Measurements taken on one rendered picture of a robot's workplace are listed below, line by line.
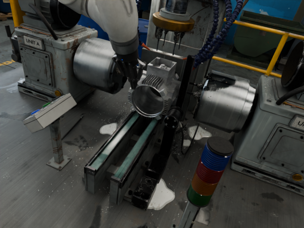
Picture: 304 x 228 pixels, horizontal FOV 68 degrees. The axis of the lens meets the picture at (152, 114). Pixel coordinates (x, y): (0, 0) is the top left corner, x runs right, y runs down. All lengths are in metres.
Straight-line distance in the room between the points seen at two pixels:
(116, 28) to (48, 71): 0.65
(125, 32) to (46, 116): 0.36
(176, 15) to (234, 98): 0.40
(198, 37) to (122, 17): 0.65
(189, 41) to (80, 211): 0.92
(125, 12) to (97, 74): 0.51
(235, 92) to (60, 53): 0.79
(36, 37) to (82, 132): 0.48
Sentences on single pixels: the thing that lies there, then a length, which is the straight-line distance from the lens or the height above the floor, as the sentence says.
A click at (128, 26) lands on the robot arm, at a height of 1.37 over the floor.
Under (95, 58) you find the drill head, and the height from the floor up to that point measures 1.12.
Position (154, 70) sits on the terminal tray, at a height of 1.13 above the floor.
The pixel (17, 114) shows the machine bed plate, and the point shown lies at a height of 0.80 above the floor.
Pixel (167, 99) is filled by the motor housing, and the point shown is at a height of 1.05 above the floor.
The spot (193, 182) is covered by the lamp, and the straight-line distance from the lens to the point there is 0.59.
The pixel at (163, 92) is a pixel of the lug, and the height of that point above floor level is 1.08.
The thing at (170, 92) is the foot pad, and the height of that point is 1.07.
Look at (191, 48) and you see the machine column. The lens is 1.24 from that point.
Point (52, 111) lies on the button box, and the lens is 0.81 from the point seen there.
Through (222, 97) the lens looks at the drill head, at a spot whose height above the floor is 1.11.
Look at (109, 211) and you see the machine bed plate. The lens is 0.85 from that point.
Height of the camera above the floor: 1.53
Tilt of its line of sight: 35 degrees down
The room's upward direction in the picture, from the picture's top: 10 degrees clockwise
